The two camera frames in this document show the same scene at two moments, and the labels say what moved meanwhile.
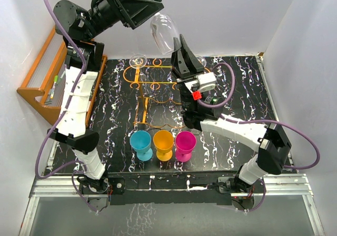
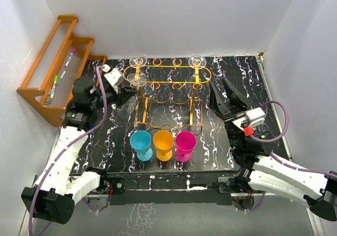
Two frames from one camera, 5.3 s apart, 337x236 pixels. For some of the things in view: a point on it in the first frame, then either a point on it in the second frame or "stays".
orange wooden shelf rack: [43, 87] stays
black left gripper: [135, 16] → [125, 93]
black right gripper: [179, 65] → [218, 105]
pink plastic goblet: [185, 141] stays
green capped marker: [56, 78] stays
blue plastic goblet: [140, 141] stays
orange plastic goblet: [164, 141] stays
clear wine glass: [163, 28] → [127, 106]
